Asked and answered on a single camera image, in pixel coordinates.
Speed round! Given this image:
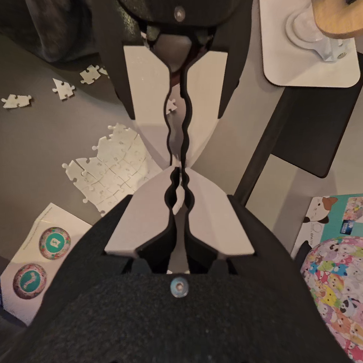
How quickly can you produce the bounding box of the colourful puzzle ball box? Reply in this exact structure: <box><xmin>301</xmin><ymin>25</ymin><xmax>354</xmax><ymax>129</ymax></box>
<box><xmin>291</xmin><ymin>196</ymin><xmax>363</xmax><ymax>363</ymax></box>

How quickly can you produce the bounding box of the partly built white puzzle ball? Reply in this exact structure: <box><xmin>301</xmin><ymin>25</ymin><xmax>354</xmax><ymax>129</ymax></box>
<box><xmin>63</xmin><ymin>123</ymin><xmax>171</xmax><ymax>217</ymax></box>

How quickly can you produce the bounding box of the printed instruction sheet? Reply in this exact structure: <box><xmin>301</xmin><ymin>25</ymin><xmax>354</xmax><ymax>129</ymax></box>
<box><xmin>0</xmin><ymin>203</ymin><xmax>93</xmax><ymax>327</ymax></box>

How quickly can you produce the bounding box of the black mat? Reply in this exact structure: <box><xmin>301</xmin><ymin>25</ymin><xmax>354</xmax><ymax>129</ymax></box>
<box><xmin>270</xmin><ymin>54</ymin><xmax>363</xmax><ymax>179</ymax></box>

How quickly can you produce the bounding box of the white flat base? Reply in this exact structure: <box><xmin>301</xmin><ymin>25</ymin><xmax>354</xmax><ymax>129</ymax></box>
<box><xmin>260</xmin><ymin>0</ymin><xmax>361</xmax><ymax>88</ymax></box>

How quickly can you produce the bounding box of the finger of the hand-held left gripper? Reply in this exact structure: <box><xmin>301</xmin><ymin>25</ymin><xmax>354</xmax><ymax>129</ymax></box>
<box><xmin>123</xmin><ymin>46</ymin><xmax>174</xmax><ymax>168</ymax></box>
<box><xmin>181</xmin><ymin>51</ymin><xmax>228</xmax><ymax>168</ymax></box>

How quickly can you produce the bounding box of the white round dish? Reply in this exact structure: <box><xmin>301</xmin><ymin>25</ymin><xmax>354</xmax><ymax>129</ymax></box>
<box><xmin>285</xmin><ymin>5</ymin><xmax>347</xmax><ymax>62</ymax></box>

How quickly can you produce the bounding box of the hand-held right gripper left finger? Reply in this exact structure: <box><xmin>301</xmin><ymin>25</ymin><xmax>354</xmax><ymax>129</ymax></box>
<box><xmin>105</xmin><ymin>168</ymin><xmax>181</xmax><ymax>258</ymax></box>

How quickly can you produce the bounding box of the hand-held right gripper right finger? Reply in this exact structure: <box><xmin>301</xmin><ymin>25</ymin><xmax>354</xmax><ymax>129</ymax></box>
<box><xmin>183</xmin><ymin>168</ymin><xmax>256</xmax><ymax>259</ymax></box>

